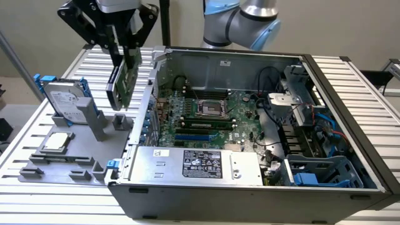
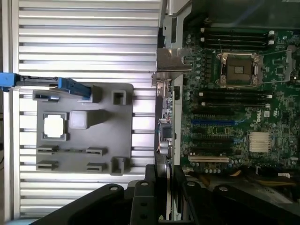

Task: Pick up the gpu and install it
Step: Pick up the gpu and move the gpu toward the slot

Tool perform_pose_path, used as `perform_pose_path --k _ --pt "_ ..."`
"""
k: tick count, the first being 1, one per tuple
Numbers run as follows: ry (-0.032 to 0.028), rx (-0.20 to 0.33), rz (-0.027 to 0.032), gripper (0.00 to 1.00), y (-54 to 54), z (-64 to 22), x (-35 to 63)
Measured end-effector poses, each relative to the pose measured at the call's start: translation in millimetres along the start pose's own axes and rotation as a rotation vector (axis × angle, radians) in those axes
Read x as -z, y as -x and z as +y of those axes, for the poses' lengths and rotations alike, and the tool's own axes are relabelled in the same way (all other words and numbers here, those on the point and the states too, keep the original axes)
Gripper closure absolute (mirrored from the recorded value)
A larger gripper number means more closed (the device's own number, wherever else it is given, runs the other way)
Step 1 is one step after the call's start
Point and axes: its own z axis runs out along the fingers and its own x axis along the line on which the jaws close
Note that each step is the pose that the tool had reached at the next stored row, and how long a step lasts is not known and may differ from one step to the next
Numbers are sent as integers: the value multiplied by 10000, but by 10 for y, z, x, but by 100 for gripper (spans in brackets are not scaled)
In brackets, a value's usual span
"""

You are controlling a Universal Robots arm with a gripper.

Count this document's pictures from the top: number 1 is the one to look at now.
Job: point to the green graphics card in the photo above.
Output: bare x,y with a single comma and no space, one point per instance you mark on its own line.
124,82

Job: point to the CPU socket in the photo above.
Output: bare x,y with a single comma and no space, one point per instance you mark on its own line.
211,108

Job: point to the silver chipset heatsink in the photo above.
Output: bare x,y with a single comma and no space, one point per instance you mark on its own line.
234,147

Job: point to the black open PC case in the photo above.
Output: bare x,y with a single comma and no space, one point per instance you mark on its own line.
250,201

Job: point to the blue expansion slot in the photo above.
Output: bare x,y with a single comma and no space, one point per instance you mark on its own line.
191,137

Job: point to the aluminium rail stand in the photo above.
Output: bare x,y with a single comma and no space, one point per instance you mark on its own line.
391,75

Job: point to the metal drive cage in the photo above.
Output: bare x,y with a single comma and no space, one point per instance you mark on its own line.
294,93

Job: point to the black box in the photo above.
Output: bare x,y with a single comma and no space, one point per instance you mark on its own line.
6,129

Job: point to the black vertical pole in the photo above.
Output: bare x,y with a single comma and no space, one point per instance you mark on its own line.
164,21

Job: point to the grey metal frame bar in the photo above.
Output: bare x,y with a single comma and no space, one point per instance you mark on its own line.
19,65

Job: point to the silver CPU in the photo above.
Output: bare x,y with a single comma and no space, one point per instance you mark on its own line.
58,141

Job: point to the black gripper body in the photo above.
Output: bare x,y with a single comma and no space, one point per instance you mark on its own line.
119,18

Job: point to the blue case latch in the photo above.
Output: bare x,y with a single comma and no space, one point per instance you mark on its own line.
112,167

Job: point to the green motherboard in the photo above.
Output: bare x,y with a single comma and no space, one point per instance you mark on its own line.
243,122

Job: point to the installed RAM stick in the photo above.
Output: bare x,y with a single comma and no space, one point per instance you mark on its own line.
206,124

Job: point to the silver power supply unit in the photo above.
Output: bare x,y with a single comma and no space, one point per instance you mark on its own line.
175,164

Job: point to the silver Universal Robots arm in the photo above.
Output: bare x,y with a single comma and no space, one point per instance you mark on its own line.
250,21

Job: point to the grey parts rack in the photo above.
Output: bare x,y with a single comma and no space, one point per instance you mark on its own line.
94,145

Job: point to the hard disk with blue bracket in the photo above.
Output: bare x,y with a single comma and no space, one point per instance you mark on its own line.
64,100

